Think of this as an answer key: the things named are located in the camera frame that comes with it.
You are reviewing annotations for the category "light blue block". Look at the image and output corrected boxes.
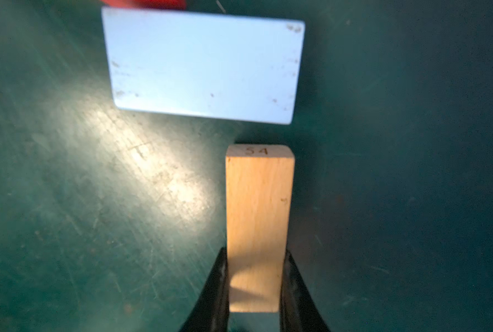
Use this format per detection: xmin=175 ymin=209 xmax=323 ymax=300
xmin=102 ymin=6 xmax=306 ymax=125

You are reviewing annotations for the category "natural wood block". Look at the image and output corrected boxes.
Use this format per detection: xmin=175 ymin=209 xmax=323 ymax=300
xmin=225 ymin=144 xmax=296 ymax=313

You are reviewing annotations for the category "red triangular block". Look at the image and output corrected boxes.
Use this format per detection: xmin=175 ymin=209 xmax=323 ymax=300
xmin=102 ymin=0 xmax=187 ymax=11

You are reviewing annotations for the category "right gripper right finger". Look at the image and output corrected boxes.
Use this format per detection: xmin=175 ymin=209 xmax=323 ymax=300
xmin=279 ymin=250 xmax=331 ymax=332

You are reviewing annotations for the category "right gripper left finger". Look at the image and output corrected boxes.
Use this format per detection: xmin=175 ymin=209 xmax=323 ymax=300
xmin=180 ymin=247 xmax=229 ymax=332

